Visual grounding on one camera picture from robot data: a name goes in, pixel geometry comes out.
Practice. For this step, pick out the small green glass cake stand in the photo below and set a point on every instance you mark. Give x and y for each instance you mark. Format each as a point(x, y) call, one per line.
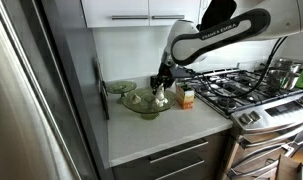
point(121, 87)

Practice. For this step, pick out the dark grey drawer cabinet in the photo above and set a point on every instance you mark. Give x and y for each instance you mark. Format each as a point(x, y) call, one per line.
point(177, 163)

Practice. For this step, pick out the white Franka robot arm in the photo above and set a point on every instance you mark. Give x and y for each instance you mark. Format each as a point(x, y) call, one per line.
point(224, 30)

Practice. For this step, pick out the large green glass cake stand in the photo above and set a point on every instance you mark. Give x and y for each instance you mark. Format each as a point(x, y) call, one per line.
point(146, 106)

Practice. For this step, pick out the steel stove knob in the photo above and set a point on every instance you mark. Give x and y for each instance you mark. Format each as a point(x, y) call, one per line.
point(255, 115)
point(246, 118)

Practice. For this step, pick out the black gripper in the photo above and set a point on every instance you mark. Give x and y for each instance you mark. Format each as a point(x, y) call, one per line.
point(166, 72)

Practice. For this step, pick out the white garlic bulb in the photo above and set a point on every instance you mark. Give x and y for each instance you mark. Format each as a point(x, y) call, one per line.
point(136, 99)
point(163, 102)

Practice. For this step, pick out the stainless steel gas stove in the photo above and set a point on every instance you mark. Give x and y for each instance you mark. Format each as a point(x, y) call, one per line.
point(274, 116)

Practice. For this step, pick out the orange tea box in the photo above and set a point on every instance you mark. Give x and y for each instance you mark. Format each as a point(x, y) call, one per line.
point(185, 98)

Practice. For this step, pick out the stainless steel refrigerator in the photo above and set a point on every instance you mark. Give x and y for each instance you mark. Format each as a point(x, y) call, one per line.
point(24, 100)

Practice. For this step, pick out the black cast iron stove grate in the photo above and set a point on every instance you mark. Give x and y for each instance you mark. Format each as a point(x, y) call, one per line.
point(221, 101)

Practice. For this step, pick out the white wall cabinet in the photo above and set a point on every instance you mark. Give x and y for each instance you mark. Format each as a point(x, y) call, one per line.
point(124, 13)

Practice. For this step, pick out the steel cooking pot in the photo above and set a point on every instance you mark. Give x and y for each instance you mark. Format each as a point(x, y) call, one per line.
point(284, 75)

